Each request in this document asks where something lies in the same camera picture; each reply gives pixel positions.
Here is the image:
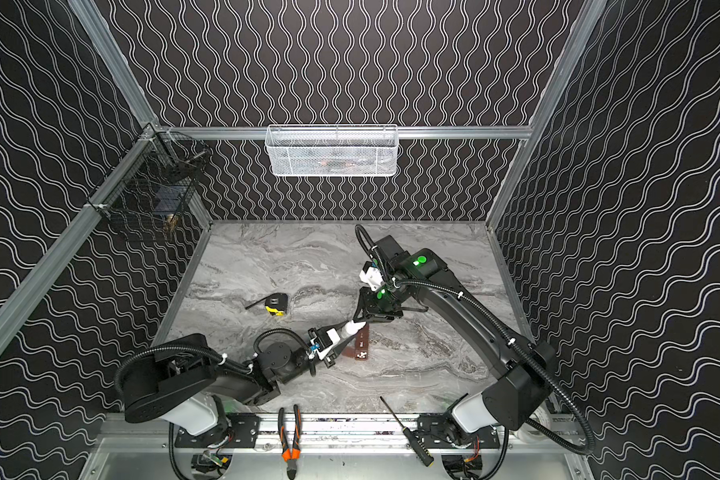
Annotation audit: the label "brown pill organizer box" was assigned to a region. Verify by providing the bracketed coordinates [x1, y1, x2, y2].
[342, 324, 370, 361]

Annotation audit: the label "white pill bottle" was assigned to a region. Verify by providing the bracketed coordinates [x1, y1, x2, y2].
[341, 321, 367, 337]

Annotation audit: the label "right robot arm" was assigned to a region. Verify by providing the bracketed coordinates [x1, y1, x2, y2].
[355, 225, 596, 455]

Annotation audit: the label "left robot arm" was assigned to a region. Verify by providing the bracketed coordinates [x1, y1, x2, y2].
[114, 321, 366, 436]

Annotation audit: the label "yellow black tape measure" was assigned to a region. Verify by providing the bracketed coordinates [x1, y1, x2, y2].
[244, 292, 289, 316]

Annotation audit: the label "black screwdriver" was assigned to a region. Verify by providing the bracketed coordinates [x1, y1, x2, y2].
[379, 396, 434, 467]

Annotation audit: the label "clear tape roll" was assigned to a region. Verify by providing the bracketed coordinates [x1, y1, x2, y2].
[513, 407, 552, 444]

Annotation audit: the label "orange handled pliers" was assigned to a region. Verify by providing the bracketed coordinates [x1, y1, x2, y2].
[277, 404, 303, 480]

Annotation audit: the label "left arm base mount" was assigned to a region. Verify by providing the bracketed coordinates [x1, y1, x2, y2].
[173, 413, 261, 449]

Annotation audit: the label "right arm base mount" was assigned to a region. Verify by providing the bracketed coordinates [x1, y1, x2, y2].
[415, 414, 500, 450]

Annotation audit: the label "white wire mesh basket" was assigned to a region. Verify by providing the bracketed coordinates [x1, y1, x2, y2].
[265, 124, 400, 177]

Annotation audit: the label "black wire basket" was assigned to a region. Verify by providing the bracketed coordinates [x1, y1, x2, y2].
[94, 131, 212, 243]

